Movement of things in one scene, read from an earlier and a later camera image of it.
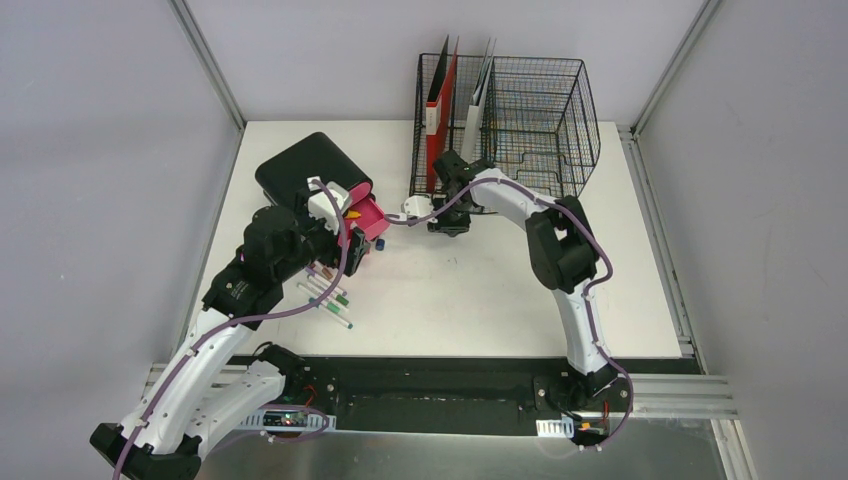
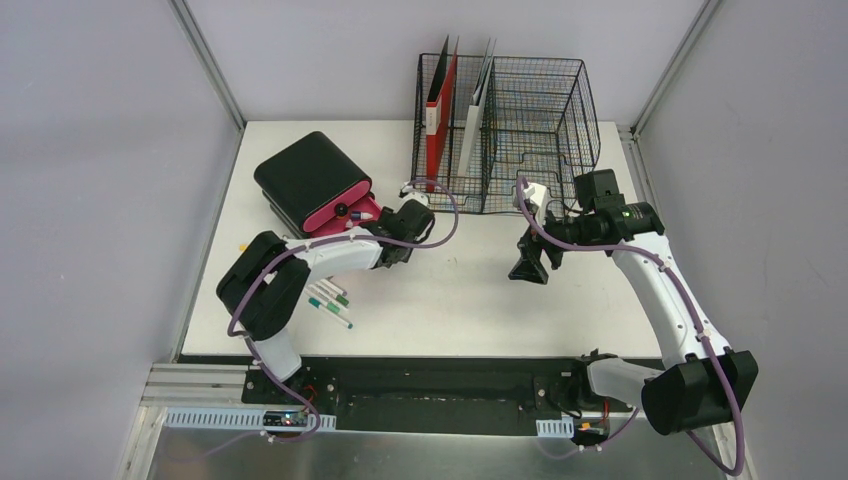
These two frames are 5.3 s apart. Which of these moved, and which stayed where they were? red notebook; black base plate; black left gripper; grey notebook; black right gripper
Moved: black left gripper; black right gripper
Stayed: black base plate; red notebook; grey notebook
